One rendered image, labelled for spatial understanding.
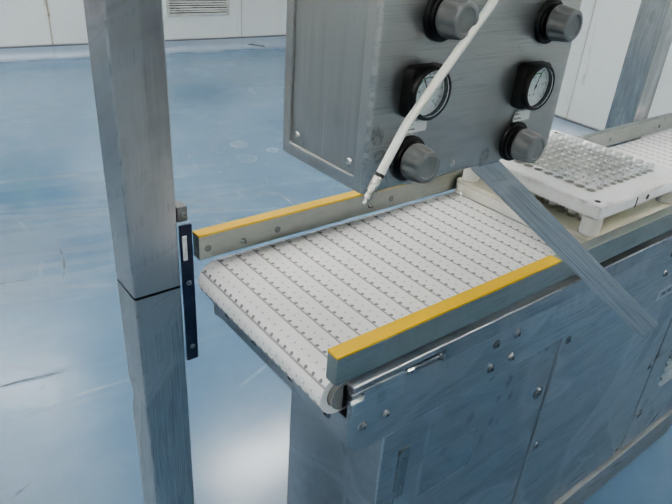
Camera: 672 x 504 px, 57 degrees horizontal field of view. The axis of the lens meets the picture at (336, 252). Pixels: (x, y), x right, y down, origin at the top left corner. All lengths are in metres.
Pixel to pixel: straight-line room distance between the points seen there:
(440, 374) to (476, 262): 0.18
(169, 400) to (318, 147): 0.51
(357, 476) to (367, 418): 0.23
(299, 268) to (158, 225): 0.17
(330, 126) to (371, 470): 0.51
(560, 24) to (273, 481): 1.30
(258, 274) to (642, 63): 0.99
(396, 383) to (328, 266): 0.19
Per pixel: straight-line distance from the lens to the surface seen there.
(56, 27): 5.82
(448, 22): 0.42
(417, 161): 0.43
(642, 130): 1.50
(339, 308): 0.69
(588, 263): 0.70
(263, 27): 6.43
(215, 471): 1.63
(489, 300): 0.70
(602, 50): 4.36
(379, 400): 0.64
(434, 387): 0.71
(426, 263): 0.80
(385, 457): 0.81
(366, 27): 0.42
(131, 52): 0.67
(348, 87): 0.44
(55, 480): 1.69
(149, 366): 0.84
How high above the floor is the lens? 1.22
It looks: 29 degrees down
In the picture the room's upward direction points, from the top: 4 degrees clockwise
